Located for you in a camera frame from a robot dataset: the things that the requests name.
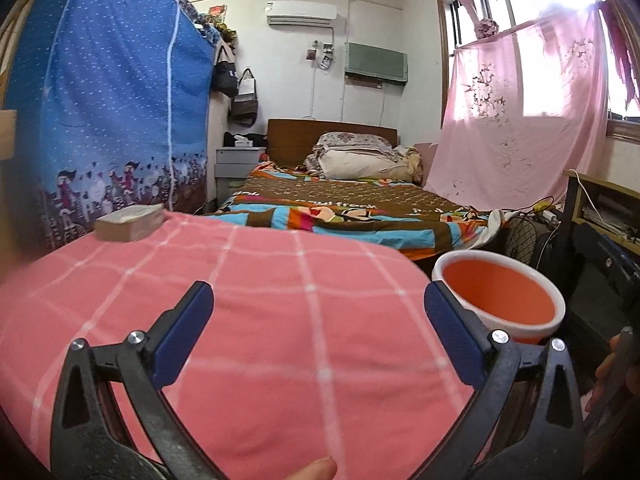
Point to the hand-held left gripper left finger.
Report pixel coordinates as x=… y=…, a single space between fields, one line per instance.
x=182 y=330

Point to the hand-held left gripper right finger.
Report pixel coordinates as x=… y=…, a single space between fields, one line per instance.
x=452 y=330

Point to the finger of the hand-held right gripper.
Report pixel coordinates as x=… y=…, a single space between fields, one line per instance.
x=620 y=262

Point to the orange bucket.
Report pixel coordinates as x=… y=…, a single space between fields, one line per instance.
x=495 y=290

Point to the person's right hand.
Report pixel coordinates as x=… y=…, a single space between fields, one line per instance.
x=606 y=360

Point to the person's left hand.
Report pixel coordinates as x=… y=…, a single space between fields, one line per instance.
x=310 y=470

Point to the stack of papers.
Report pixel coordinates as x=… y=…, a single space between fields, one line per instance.
x=612 y=212

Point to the pink checked cloth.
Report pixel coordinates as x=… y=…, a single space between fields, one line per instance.
x=250 y=320

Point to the wooden desk shelf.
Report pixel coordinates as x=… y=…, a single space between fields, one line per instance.
x=589 y=192

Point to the wooden desk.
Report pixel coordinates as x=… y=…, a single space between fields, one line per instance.
x=572 y=200

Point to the power strip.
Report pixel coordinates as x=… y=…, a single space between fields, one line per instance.
x=547 y=212

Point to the black floor fan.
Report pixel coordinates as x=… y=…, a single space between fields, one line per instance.
x=527 y=240

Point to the thick brown book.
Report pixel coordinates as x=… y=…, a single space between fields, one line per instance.
x=127 y=222

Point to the colourful brown bed blanket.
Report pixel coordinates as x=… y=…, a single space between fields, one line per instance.
x=350 y=205

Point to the pink floral hanging sheet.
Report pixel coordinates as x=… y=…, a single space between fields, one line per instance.
x=520 y=130

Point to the grey nightstand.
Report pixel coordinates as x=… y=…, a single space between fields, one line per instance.
x=235 y=170

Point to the folded floral bedding pile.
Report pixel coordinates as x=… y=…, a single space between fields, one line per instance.
x=360 y=160

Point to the tissue box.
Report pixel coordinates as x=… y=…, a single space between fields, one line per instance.
x=242 y=141

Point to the black cloth bundle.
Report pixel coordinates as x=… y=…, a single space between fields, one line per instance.
x=259 y=139

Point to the wooden headboard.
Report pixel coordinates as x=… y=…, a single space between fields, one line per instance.
x=290 y=140

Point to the grey tote bag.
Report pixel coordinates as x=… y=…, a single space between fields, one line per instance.
x=245 y=107

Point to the blue dotted bed curtain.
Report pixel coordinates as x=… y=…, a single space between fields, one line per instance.
x=110 y=100

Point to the black hanging bag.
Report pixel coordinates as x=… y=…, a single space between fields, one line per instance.
x=226 y=77

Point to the wooden cabinet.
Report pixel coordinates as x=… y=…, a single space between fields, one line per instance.
x=7 y=132

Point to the colourful decorations pile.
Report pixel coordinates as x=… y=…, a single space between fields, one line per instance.
x=220 y=22

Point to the white air conditioner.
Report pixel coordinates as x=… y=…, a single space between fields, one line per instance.
x=300 y=12

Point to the grey-green covered wall television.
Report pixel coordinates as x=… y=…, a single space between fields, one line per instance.
x=375 y=62

